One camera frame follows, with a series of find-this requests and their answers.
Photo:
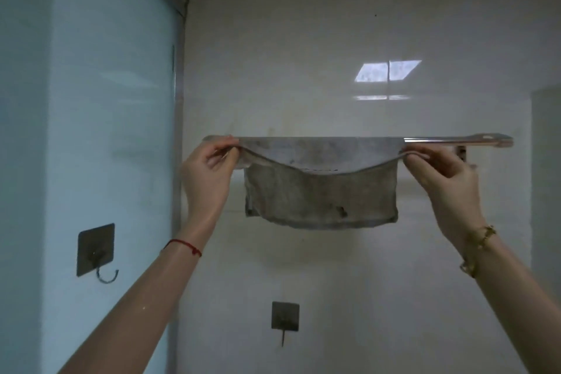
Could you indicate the person's left thumb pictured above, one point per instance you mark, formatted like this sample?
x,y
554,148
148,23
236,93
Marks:
x,y
225,158

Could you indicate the person's left hand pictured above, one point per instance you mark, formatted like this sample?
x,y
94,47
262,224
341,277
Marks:
x,y
206,185

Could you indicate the person's right thumb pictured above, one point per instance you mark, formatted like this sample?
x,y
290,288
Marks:
x,y
423,167

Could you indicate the grey stained cloth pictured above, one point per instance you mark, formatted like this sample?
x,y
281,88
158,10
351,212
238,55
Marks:
x,y
322,181

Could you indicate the square adhesive wall hook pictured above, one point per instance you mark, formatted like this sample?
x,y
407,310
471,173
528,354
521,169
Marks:
x,y
285,319
96,253

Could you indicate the glass shower door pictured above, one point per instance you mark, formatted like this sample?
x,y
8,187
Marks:
x,y
87,159

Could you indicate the person's left forearm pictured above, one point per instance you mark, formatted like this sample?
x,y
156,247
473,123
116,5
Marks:
x,y
140,303

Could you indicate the person's right forearm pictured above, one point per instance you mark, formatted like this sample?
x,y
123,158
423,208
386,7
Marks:
x,y
512,308

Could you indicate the metal towel rail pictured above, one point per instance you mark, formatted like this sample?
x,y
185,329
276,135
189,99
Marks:
x,y
460,140

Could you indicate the person's right hand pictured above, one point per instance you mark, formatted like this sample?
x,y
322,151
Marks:
x,y
451,198

